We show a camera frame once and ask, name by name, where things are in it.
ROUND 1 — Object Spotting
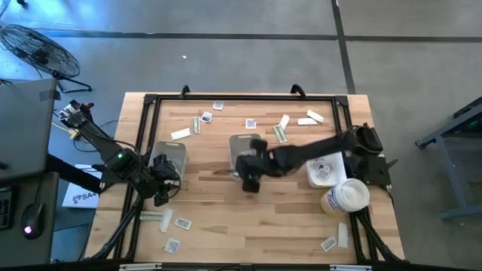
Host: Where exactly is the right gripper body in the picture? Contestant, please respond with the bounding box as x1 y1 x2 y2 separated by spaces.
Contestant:
235 139 283 193

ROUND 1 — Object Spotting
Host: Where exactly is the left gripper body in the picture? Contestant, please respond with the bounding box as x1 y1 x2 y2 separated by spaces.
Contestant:
150 153 182 207

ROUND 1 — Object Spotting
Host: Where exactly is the light grey plastic bin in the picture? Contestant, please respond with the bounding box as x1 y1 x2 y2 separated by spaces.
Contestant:
145 140 188 189
228 133 264 181

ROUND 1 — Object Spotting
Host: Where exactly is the white plastic bin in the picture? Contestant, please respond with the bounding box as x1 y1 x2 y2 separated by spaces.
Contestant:
305 149 348 189

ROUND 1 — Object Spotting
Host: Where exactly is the white printed cardboard box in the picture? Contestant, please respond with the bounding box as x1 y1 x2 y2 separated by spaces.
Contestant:
62 163 99 209

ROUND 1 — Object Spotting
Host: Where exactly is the black diagonal bar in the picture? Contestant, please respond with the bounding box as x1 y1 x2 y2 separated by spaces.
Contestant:
44 152 105 195

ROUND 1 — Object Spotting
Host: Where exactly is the yellow wipes canister white lid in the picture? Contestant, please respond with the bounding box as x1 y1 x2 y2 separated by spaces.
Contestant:
320 178 371 216

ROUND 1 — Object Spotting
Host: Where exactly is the silver aluminium bar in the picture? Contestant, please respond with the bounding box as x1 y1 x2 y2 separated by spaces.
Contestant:
119 263 163 271
329 264 374 271

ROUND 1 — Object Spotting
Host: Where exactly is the black computer mouse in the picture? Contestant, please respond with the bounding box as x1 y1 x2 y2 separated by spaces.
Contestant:
20 202 45 240

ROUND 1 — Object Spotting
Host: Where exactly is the dark grey desk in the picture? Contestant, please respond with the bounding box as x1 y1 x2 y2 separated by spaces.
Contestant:
0 172 60 266

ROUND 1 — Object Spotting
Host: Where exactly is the black keyboard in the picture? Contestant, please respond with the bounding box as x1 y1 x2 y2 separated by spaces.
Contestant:
0 187 13 230

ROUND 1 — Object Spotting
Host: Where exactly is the black floor fan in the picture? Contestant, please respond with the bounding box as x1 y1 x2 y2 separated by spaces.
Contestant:
0 23 93 94

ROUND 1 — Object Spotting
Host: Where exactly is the blue-grey table frame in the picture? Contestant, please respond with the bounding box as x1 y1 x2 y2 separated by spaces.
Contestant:
415 96 482 222

